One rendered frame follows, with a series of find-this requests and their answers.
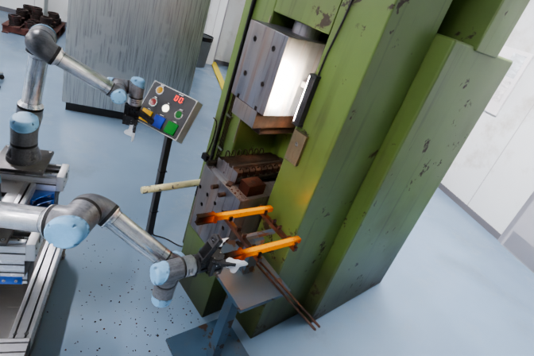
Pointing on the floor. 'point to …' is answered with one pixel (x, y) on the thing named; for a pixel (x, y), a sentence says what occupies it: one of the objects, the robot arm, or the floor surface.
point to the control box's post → (158, 183)
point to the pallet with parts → (22, 18)
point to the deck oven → (133, 25)
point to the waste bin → (204, 50)
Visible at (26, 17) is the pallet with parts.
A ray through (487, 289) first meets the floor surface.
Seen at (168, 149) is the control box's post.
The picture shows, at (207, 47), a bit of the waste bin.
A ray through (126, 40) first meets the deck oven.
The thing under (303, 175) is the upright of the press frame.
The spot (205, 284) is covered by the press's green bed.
